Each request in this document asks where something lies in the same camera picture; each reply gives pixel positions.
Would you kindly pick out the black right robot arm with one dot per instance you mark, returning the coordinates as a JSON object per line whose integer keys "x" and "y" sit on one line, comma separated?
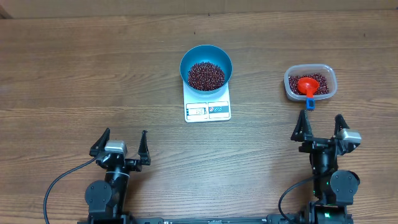
{"x": 333, "y": 188}

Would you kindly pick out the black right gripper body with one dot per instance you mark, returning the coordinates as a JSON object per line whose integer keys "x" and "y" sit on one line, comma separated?
{"x": 313, "y": 147}

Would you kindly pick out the white digital kitchen scale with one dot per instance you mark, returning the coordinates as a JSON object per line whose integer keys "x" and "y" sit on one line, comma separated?
{"x": 200, "y": 108}

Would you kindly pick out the teal blue bowl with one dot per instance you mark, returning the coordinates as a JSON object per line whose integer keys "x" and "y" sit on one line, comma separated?
{"x": 206, "y": 53}

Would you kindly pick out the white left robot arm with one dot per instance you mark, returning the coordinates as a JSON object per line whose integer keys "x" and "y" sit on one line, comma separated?
{"x": 106, "y": 197}

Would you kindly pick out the red beans in bowl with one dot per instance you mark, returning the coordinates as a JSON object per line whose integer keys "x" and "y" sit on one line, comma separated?
{"x": 206, "y": 76}

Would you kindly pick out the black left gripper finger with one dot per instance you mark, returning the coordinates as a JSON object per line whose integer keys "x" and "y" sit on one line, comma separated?
{"x": 143, "y": 151}
{"x": 99, "y": 145}

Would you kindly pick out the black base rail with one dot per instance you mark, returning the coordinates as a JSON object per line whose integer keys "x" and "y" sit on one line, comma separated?
{"x": 270, "y": 219}

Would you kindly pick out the red measuring scoop blue handle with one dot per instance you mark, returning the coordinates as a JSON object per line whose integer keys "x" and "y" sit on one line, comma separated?
{"x": 308, "y": 86}

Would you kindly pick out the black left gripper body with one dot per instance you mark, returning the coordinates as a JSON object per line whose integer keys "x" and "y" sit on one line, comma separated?
{"x": 135, "y": 166}

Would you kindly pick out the clear plastic container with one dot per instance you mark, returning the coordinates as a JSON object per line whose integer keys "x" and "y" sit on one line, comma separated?
{"x": 308, "y": 69}

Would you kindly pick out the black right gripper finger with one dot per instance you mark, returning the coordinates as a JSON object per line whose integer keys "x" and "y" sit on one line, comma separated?
{"x": 340, "y": 124}
{"x": 303, "y": 130}

